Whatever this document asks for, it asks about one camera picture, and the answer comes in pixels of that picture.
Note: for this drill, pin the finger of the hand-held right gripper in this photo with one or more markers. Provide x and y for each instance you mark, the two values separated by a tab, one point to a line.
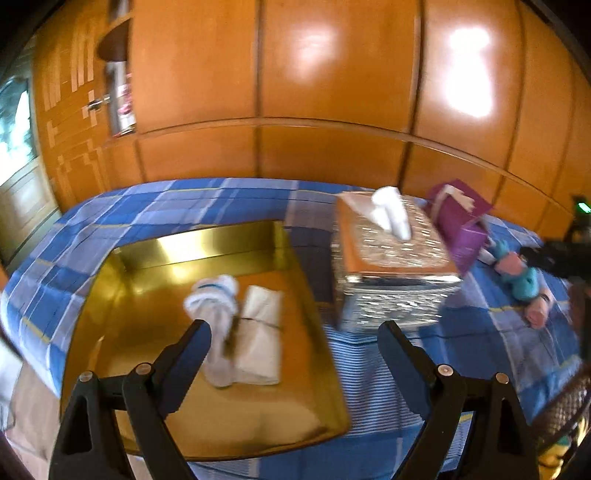
545	258

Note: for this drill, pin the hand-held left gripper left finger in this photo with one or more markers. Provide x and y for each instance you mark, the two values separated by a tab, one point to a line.
187	362

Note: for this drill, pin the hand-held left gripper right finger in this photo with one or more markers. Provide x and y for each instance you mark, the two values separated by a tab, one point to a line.
401	360

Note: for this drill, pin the white sock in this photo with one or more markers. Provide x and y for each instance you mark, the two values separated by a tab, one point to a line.
217	295

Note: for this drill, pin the gold rectangular tray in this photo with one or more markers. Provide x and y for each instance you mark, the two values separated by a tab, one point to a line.
277	392

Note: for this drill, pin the teal and pink plush toy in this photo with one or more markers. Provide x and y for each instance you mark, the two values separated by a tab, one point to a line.
517	272

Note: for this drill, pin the pink rolled cloth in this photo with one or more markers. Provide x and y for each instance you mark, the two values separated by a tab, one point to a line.
538	314

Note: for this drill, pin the white folded cloth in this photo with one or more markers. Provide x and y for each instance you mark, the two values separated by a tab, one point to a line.
258	350

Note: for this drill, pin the purple printed box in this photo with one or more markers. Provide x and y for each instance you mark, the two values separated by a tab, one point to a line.
457	230

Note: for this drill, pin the silver patterned tissue box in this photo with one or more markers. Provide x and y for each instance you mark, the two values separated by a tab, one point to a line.
392	263

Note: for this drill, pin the white tissue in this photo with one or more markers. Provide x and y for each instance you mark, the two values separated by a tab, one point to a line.
392	212

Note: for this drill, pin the blue plaid bedsheet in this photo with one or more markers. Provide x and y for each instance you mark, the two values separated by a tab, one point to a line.
138	217

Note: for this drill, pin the glass door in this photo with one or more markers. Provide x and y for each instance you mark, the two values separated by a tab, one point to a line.
18	184

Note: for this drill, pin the pink printed packet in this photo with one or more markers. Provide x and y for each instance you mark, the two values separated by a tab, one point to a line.
124	101

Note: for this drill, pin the wooden wardrobe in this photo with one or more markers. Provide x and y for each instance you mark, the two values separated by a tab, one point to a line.
323	69

